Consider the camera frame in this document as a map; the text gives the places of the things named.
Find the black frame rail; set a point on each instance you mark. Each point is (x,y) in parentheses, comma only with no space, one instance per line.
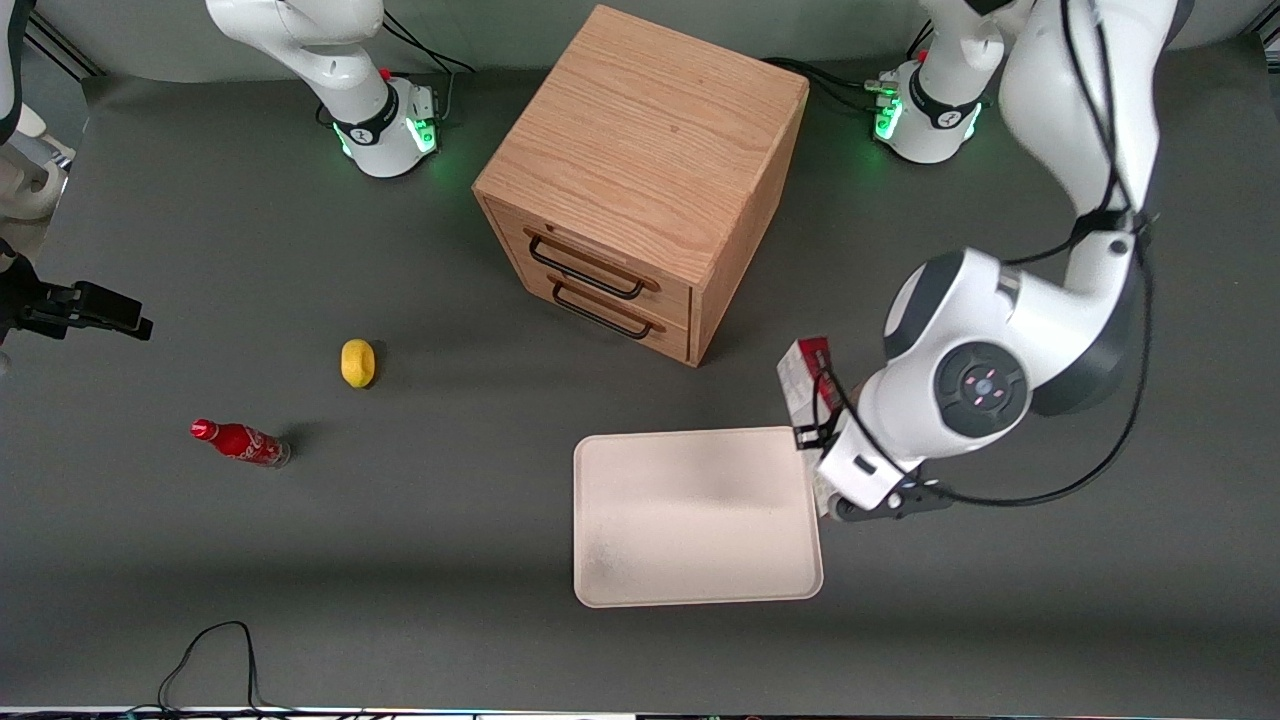
(60,50)

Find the red tartan cookie box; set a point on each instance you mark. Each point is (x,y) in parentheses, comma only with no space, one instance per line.
(800,385)

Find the cream plastic tray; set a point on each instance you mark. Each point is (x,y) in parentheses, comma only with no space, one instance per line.
(690,520)

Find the red cola bottle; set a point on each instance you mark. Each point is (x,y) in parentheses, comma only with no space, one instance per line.
(240,441)

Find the wooden drawer cabinet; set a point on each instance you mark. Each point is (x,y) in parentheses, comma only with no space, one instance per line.
(650,130)

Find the yellow lemon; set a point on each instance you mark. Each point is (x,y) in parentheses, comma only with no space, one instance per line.
(358,363)

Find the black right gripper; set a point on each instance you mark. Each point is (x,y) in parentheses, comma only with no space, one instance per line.
(30,304)

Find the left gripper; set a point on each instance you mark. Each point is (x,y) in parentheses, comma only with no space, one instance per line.
(822,433)

